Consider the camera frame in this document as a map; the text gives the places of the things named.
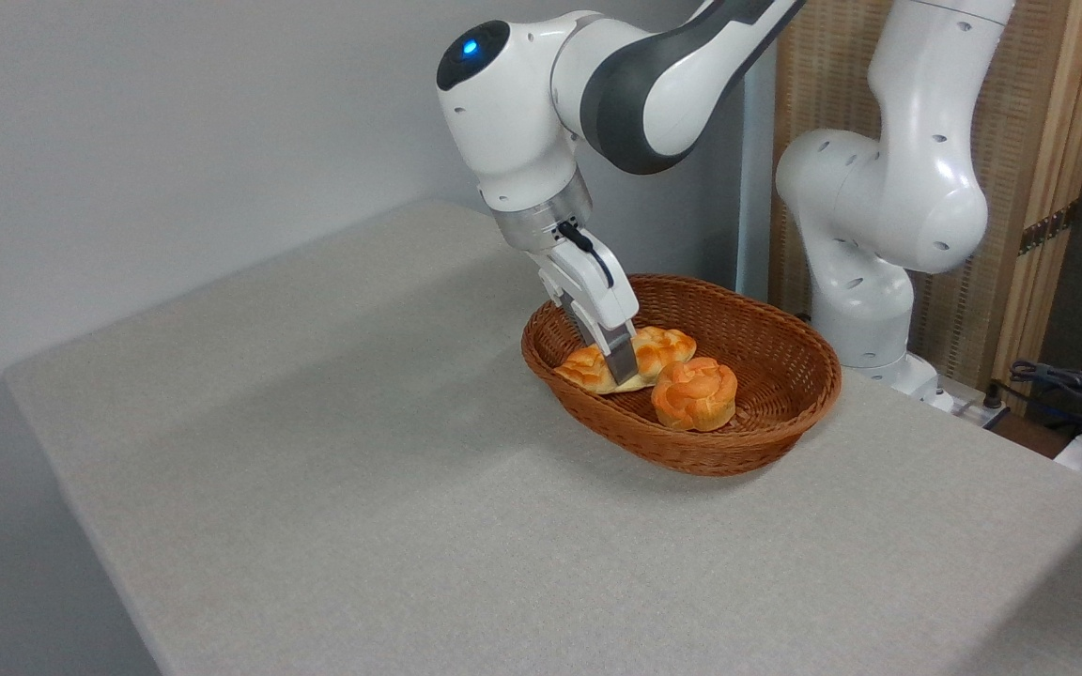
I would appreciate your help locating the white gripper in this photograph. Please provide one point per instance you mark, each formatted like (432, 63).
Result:
(602, 291)

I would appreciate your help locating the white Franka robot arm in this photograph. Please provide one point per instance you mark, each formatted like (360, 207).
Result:
(907, 188)

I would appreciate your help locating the braided golden bread loaf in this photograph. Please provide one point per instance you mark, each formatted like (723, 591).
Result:
(665, 347)

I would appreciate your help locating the round orange bread roll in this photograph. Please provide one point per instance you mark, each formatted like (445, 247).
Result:
(694, 396)

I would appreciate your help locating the brown woven wicker basket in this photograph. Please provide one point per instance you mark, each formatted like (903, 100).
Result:
(785, 376)

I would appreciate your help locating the brass screen hinge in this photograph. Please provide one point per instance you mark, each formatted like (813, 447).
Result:
(1046, 228)

